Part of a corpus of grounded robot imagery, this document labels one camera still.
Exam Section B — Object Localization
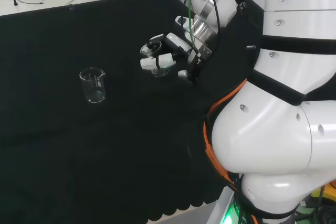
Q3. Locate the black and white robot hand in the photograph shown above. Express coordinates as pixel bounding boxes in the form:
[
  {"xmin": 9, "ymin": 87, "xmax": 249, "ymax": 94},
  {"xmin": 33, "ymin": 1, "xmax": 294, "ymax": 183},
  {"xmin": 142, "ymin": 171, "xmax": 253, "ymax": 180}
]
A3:
[{"xmin": 140, "ymin": 15, "xmax": 213, "ymax": 86}]

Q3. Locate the clear glass beaker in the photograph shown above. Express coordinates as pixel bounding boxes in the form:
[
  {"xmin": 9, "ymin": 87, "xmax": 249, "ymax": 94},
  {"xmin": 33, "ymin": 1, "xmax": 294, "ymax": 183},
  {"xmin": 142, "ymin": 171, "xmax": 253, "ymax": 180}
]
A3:
[
  {"xmin": 140, "ymin": 40, "xmax": 171, "ymax": 78},
  {"xmin": 79, "ymin": 67, "xmax": 107, "ymax": 104}
]

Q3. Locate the black bench cloth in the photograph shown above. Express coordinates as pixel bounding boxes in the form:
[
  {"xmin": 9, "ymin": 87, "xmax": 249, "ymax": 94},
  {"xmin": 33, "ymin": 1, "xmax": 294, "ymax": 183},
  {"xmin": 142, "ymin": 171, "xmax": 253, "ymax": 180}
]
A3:
[{"xmin": 0, "ymin": 0, "xmax": 266, "ymax": 222}]

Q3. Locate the yellow stop button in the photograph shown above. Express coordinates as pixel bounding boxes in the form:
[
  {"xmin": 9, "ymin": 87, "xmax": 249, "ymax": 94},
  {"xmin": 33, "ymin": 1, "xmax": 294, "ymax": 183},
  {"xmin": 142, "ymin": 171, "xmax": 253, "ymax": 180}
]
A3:
[{"xmin": 311, "ymin": 178, "xmax": 336, "ymax": 210}]

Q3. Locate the green cable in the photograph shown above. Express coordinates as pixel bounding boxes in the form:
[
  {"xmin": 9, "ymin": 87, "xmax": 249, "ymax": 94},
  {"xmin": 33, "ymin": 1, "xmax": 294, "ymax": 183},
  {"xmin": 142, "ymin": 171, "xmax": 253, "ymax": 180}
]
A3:
[{"xmin": 183, "ymin": 0, "xmax": 202, "ymax": 57}]

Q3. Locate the orange cable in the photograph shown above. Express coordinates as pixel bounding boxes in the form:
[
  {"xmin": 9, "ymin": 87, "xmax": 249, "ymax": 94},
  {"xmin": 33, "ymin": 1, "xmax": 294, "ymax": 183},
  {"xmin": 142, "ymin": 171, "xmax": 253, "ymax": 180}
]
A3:
[{"xmin": 199, "ymin": 0, "xmax": 266, "ymax": 224}]

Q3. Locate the grey metal base plate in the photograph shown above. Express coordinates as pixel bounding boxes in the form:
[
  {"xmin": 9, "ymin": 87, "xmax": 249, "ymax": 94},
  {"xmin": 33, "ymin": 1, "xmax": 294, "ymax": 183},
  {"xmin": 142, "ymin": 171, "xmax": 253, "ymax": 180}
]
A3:
[{"xmin": 208, "ymin": 187, "xmax": 237, "ymax": 224}]

